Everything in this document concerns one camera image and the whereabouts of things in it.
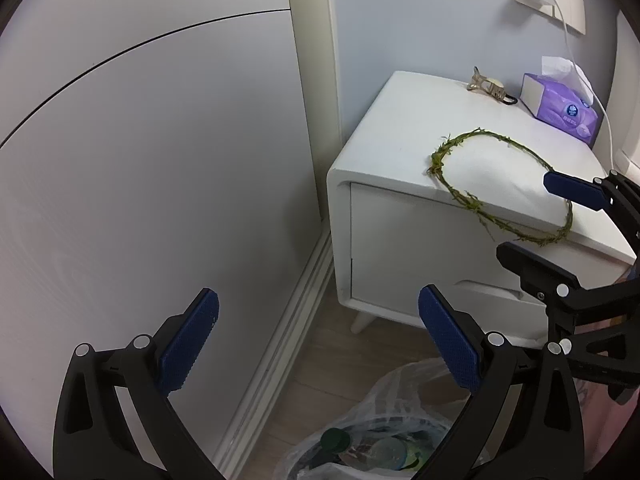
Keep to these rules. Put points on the plastic bottle with green cap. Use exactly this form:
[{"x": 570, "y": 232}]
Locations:
[{"x": 334, "y": 441}]

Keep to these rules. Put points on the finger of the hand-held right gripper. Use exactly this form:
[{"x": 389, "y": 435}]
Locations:
[
  {"x": 572, "y": 189},
  {"x": 530, "y": 265}
]

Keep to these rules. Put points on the green twig wreath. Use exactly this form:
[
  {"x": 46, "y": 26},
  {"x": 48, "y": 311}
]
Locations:
[{"x": 442, "y": 155}]

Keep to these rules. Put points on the pink blanket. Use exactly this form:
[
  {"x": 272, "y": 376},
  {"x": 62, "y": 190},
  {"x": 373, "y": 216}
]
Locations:
[{"x": 610, "y": 435}]

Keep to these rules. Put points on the beige hair claw clip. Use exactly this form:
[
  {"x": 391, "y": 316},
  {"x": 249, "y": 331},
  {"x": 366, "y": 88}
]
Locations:
[{"x": 482, "y": 82}]

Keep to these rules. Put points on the purple tissue pack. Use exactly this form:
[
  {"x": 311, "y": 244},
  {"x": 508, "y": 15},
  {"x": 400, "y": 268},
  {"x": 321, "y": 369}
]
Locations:
[{"x": 555, "y": 105}]

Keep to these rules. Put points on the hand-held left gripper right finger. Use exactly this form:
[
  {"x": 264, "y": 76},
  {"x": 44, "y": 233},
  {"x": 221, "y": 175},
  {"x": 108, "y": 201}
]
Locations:
[{"x": 450, "y": 345}]

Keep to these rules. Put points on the grey wardrobe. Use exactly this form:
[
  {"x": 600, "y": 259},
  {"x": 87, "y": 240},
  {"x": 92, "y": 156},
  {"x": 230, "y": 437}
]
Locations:
[{"x": 150, "y": 160}]

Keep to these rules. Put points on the white nightstand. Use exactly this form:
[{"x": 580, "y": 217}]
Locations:
[{"x": 400, "y": 125}]

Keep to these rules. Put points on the clear plastic trash bag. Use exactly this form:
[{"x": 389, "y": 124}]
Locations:
[{"x": 400, "y": 385}]

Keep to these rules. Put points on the white wall switch panel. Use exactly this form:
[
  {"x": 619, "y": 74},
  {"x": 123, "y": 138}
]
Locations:
[{"x": 575, "y": 10}]

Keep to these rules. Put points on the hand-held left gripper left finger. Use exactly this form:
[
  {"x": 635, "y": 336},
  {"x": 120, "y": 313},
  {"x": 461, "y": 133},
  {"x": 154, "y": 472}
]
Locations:
[{"x": 192, "y": 340}]

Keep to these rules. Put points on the white nightstand drawer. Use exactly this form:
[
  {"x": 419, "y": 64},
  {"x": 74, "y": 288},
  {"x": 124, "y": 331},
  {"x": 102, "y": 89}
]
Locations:
[{"x": 400, "y": 250}]

